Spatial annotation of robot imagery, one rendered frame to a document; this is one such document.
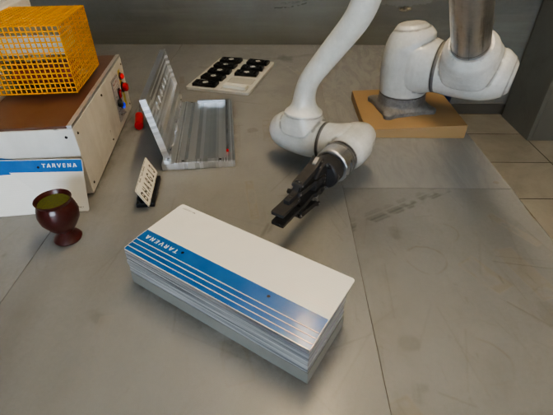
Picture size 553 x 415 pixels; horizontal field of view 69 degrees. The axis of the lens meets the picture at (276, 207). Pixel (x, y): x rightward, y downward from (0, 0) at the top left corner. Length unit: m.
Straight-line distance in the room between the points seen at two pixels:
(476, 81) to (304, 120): 0.51
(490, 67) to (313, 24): 2.34
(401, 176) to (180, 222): 0.63
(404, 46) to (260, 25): 2.23
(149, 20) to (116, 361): 3.12
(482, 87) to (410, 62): 0.22
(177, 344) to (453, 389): 0.46
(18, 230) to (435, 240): 0.96
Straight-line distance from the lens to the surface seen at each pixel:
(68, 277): 0.93
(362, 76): 1.87
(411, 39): 1.36
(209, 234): 0.79
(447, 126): 1.40
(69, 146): 1.08
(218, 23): 3.51
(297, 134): 1.08
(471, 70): 1.27
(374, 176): 1.15
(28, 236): 1.08
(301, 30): 3.49
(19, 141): 1.11
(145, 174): 1.09
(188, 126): 1.37
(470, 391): 0.75
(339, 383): 0.70
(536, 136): 3.80
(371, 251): 0.90
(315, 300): 0.67
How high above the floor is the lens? 1.51
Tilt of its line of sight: 37 degrees down
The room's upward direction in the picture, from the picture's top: straight up
